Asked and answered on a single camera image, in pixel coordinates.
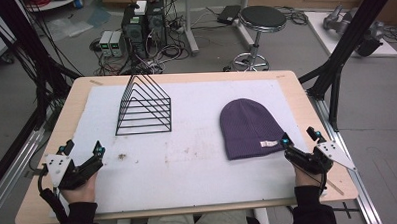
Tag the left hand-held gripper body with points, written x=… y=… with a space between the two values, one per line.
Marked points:
x=65 y=170

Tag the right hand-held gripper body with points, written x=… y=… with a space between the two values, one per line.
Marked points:
x=316 y=158

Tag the purple knit beanie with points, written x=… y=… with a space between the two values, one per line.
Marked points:
x=248 y=128

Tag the person's right hand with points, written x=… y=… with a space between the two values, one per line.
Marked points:
x=306 y=176

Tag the person's left hand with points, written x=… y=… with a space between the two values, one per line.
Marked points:
x=79 y=190

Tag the white table mat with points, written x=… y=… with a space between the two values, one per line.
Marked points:
x=184 y=139

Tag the white floor board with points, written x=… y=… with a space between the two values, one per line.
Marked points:
x=347 y=33

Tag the grey power supply unit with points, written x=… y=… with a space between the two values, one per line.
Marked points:
x=105 y=43
x=116 y=44

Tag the black round stool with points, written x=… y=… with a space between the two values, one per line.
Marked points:
x=258 y=33

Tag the person's legs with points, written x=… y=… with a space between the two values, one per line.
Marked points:
x=197 y=222

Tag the black computer tower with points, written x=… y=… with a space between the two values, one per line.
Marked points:
x=156 y=23
x=135 y=29

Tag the black box on floor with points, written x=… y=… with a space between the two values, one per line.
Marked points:
x=229 y=14

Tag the grey desk leg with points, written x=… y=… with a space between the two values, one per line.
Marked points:
x=189 y=25

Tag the black metal stand frame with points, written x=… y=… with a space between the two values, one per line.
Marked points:
x=28 y=58
x=344 y=53

